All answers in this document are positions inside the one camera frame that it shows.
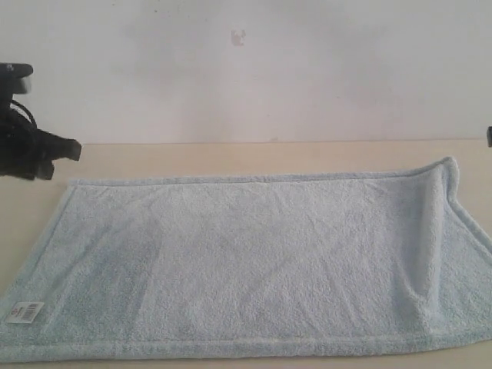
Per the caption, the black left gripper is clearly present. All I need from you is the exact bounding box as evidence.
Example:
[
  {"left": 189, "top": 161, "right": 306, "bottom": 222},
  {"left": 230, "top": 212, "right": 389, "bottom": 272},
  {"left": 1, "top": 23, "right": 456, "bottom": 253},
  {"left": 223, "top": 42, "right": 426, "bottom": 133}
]
[{"left": 1, "top": 99, "right": 81, "bottom": 181}]

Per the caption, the white printed label sticker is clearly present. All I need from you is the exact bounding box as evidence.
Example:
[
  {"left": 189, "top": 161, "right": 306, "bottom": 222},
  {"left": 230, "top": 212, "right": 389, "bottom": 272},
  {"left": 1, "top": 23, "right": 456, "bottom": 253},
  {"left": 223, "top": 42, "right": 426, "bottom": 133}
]
[{"left": 5, "top": 301, "right": 44, "bottom": 324}]

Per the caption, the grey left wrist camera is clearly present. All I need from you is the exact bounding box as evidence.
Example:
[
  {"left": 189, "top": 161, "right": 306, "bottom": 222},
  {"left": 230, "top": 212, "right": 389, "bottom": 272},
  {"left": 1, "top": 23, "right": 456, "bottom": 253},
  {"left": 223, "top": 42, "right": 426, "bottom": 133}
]
[{"left": 0, "top": 62, "right": 34, "bottom": 101}]

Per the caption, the light blue fluffy towel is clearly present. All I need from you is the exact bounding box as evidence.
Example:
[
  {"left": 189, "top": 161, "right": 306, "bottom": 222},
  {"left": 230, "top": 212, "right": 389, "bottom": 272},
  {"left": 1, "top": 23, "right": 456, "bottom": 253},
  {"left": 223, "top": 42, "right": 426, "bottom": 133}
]
[{"left": 1, "top": 158, "right": 491, "bottom": 363}]

